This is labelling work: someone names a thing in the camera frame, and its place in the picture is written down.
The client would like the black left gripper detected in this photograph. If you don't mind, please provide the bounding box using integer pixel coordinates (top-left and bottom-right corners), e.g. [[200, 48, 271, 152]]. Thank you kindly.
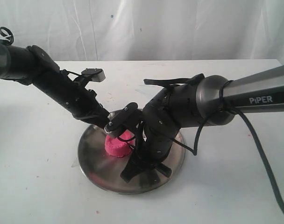
[[71, 88, 109, 128]]

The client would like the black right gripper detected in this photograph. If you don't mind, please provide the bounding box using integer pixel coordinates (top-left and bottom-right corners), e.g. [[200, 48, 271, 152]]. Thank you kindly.
[[120, 122, 179, 182]]

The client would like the pink dough lump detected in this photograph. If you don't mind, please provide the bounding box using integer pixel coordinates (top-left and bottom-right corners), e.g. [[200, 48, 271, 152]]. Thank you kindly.
[[105, 135, 135, 158]]

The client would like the black knife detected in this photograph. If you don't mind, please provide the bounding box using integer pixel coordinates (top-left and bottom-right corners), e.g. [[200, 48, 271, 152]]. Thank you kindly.
[[156, 163, 172, 178]]

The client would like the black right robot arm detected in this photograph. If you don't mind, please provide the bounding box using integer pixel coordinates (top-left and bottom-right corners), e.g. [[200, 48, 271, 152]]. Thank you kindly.
[[121, 65, 284, 182]]

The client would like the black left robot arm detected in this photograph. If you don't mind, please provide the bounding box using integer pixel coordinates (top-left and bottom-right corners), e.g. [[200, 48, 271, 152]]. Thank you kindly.
[[0, 43, 109, 128]]

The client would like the round stainless steel plate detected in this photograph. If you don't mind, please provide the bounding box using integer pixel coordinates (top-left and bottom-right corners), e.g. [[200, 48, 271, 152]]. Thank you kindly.
[[78, 124, 185, 195]]

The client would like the white backdrop curtain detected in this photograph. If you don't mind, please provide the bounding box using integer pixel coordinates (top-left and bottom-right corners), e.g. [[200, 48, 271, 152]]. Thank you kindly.
[[0, 0, 284, 64]]

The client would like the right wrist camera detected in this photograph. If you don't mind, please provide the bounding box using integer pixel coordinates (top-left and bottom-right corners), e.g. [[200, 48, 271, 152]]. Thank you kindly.
[[104, 102, 139, 139]]

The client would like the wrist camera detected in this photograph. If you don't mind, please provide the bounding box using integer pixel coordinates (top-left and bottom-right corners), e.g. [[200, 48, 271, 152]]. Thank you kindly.
[[73, 68, 106, 87], [104, 102, 139, 139]]

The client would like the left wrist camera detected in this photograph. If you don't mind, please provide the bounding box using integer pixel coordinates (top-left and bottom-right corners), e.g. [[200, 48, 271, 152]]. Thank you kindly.
[[73, 68, 106, 87]]

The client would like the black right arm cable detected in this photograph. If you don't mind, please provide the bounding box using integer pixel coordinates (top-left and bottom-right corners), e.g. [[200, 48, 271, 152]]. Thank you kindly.
[[143, 73, 284, 217]]

